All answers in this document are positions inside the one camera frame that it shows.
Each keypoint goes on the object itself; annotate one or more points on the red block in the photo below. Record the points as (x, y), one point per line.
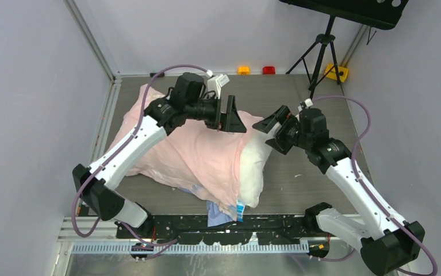
(268, 70)

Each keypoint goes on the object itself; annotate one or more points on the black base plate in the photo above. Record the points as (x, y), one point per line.
(268, 229)

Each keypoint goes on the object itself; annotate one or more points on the white pillow care label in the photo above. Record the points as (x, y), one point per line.
(240, 207)

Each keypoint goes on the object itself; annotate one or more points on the black tripod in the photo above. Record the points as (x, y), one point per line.
(324, 40)

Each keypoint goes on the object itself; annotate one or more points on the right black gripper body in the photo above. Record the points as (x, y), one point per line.
(303, 140)

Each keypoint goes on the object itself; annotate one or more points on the white slotted cable duct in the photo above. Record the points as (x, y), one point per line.
(130, 247)

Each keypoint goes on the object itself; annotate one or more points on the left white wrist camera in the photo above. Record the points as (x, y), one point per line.
(214, 85)

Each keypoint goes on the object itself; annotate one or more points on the pink pillowcase with blue print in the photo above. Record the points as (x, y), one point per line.
(201, 163)

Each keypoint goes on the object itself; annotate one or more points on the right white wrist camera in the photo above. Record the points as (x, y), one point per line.
(305, 104)

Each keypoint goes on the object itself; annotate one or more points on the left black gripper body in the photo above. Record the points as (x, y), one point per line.
(208, 111)

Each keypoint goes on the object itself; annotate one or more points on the black overhead panel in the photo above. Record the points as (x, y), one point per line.
(382, 15)

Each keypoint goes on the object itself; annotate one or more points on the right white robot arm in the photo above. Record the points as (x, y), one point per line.
(385, 239)

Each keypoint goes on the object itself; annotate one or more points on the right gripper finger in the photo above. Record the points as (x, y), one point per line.
(280, 116)
(283, 142)

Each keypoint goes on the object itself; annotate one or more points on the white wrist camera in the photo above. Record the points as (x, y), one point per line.
(214, 85)
(305, 104)

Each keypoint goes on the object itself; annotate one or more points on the orange block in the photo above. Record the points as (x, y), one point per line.
(243, 70)

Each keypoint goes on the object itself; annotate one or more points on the small black block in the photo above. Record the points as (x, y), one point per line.
(157, 74)

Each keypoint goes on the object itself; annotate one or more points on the white pillow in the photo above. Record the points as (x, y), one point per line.
(252, 161)

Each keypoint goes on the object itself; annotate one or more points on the yellow block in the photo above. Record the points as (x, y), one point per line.
(336, 72)

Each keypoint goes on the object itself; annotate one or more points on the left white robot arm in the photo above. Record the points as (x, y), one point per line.
(96, 183)

